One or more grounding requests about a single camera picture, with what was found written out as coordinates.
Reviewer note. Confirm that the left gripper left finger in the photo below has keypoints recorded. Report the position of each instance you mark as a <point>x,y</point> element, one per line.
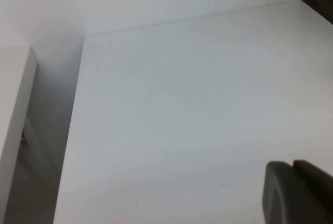
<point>286,198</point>

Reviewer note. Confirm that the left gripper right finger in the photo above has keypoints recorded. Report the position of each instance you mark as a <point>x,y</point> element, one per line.
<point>316,177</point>

